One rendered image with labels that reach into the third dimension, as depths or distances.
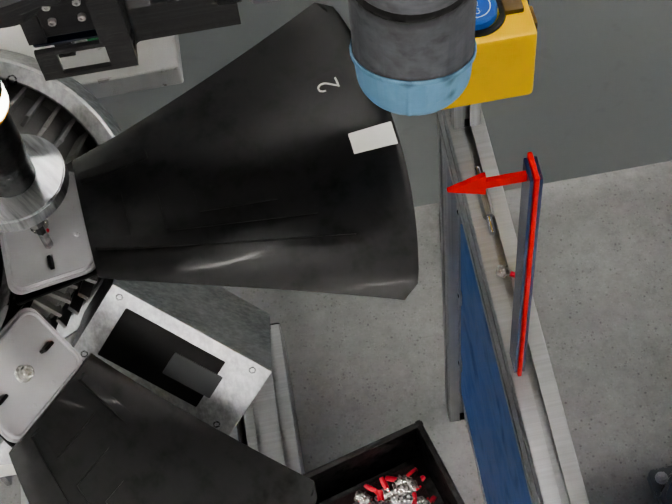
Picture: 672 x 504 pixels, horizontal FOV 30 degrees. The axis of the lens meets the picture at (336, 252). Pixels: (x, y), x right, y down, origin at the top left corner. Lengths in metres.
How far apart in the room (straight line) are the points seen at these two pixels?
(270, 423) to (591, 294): 0.61
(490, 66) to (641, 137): 1.09
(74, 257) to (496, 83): 0.46
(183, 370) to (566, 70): 1.12
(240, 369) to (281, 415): 1.02
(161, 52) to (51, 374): 0.57
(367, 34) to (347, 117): 0.17
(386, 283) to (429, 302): 1.33
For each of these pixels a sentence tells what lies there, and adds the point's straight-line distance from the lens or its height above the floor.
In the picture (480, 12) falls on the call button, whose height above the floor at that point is 1.08.
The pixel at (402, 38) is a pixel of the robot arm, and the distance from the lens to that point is 0.72.
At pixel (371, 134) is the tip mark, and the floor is 1.22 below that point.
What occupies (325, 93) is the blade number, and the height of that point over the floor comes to 1.23.
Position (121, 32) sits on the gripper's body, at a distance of 0.68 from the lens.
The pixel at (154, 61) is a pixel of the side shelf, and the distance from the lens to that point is 1.44.
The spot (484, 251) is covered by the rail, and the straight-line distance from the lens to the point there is 1.25.
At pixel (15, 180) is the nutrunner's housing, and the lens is 0.82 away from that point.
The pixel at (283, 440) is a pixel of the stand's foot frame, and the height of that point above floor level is 0.07.
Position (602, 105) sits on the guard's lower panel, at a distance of 2.12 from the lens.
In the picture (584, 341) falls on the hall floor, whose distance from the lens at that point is 2.18.
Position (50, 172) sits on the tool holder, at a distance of 0.83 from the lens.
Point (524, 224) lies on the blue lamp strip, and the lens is 0.96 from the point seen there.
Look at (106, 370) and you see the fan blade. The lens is 0.99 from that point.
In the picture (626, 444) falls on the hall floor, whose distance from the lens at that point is 2.11.
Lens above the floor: 1.94
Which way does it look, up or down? 59 degrees down
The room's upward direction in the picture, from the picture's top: 10 degrees counter-clockwise
